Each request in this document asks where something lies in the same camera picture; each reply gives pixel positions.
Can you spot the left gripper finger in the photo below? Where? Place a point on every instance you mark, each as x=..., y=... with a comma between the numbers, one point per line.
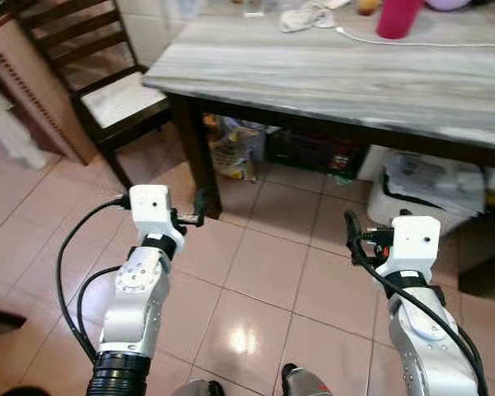
x=201, y=202

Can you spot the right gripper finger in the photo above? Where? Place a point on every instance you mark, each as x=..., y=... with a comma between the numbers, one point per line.
x=352, y=227

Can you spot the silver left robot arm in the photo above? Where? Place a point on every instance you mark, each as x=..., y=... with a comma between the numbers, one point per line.
x=136, y=305

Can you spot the white storage bin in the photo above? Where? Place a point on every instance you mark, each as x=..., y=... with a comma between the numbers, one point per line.
x=421, y=198

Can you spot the patterned yellow bag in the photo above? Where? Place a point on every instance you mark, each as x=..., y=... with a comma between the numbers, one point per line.
x=235, y=148

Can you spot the black crate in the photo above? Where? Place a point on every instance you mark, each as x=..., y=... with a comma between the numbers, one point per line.
x=313, y=153

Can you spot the grey marble dining table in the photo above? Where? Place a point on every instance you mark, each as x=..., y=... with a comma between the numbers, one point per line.
x=330, y=82

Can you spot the robot right leg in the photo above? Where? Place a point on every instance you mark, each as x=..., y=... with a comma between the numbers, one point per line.
x=305, y=384

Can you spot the robot leg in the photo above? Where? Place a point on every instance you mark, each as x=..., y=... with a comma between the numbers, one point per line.
x=305, y=384
x=194, y=389

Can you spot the robot left leg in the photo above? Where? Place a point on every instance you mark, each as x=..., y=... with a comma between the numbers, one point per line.
x=194, y=389

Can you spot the brown kitchen counter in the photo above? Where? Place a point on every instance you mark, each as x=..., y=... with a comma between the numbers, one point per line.
x=41, y=91

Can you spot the white hanging cloth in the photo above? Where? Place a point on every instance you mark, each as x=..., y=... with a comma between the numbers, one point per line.
x=12, y=132

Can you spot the grey rag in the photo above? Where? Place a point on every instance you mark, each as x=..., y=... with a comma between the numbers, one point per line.
x=301, y=18

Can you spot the pink plastic cup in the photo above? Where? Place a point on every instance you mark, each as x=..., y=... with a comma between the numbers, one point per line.
x=398, y=21

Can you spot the orange bottle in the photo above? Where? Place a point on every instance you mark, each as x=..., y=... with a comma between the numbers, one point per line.
x=365, y=7

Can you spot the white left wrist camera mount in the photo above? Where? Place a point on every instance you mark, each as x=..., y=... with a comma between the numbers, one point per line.
x=153, y=210

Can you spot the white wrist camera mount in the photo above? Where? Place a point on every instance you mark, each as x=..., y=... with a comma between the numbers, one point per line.
x=412, y=243
x=153, y=210

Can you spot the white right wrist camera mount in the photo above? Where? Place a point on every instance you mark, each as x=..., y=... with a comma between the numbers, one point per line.
x=412, y=243

